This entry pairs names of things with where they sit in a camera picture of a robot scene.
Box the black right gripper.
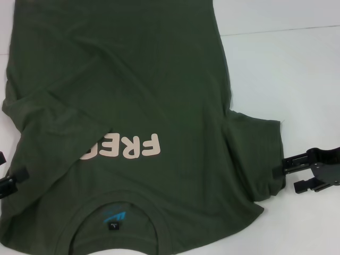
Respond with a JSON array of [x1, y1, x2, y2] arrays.
[[273, 147, 340, 194]]

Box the dark green FREE t-shirt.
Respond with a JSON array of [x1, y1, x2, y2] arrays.
[[0, 0, 287, 255]]

